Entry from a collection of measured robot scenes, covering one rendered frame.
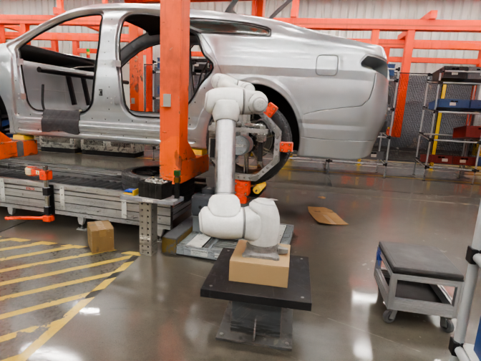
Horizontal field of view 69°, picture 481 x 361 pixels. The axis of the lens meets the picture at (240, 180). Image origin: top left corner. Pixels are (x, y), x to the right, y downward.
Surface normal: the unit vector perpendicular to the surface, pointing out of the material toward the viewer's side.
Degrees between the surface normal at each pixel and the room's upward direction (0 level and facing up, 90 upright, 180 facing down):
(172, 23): 90
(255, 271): 90
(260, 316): 90
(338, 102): 90
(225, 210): 68
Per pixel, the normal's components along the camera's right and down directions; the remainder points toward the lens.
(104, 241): 0.51, 0.20
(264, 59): -0.25, 0.18
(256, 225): 0.04, 0.16
